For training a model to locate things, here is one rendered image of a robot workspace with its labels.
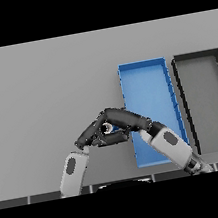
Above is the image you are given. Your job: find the blue bin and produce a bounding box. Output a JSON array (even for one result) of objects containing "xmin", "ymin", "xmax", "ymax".
[{"xmin": 115, "ymin": 54, "xmax": 193, "ymax": 170}]

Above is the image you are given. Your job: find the blue pipe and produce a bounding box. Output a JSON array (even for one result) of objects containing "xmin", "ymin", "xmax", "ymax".
[{"xmin": 98, "ymin": 120, "xmax": 121, "ymax": 137}]

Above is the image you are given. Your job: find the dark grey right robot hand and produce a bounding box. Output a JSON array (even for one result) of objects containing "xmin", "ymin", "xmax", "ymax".
[{"xmin": 100, "ymin": 98, "xmax": 169, "ymax": 147}]

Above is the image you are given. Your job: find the dark grey bin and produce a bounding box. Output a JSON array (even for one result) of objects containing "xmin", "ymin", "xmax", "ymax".
[{"xmin": 169, "ymin": 47, "xmax": 218, "ymax": 159}]

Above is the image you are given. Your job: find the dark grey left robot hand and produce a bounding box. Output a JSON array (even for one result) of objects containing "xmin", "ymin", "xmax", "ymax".
[{"xmin": 69, "ymin": 108, "xmax": 134, "ymax": 152}]

